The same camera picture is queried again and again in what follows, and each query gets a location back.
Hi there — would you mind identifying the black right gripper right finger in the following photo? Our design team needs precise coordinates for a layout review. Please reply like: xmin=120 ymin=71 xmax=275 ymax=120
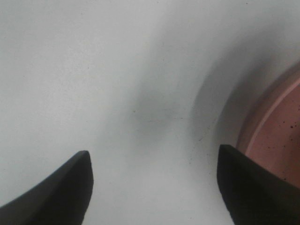
xmin=217 ymin=145 xmax=300 ymax=225

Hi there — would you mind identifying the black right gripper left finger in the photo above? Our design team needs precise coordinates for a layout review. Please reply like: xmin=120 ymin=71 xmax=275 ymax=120
xmin=0 ymin=150 xmax=93 ymax=225

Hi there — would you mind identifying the pink speckled plate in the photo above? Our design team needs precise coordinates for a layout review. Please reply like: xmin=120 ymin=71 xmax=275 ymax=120
xmin=236 ymin=64 xmax=300 ymax=187

